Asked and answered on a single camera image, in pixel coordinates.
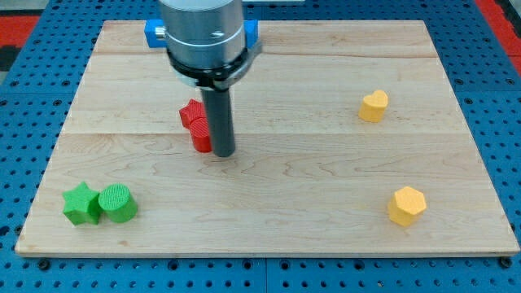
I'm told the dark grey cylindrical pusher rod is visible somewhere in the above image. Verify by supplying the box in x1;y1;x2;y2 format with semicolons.
201;90;235;157

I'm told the blue block behind arm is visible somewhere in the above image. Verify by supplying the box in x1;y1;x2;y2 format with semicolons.
143;19;259;49

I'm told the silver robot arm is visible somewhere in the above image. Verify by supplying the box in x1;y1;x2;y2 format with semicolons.
159;0;261;157

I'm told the yellow heart block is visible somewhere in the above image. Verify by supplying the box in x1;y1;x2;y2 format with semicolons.
358;90;388;123

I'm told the yellow hexagon block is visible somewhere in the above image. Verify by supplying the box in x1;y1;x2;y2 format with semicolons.
387;186;427;227

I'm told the red star block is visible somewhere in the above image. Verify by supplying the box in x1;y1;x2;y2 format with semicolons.
178;99;206;129

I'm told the red cylinder block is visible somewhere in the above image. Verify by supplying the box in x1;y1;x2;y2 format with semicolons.
189;117;212;153

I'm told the wooden board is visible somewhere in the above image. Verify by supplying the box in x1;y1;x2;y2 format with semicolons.
15;20;519;258

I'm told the green cylinder block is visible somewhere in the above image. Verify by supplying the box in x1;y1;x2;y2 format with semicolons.
99;183;138;223

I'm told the green star block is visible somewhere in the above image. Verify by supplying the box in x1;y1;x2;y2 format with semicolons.
62;181;103;225

